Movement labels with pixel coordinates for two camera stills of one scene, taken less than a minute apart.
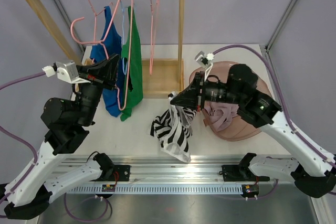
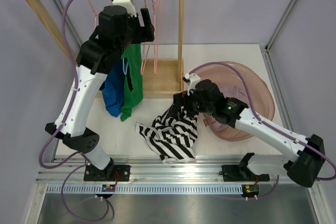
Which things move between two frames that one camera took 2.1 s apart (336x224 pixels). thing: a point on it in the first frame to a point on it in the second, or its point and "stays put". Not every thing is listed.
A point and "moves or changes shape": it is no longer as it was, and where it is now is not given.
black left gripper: x=102 y=73 to x=144 y=33
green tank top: x=132 y=64 stays put
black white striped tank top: x=174 y=128 moves or changes shape
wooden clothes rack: x=158 y=75 stays put
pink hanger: x=73 y=23 to x=142 y=70
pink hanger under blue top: x=95 y=14 stays put
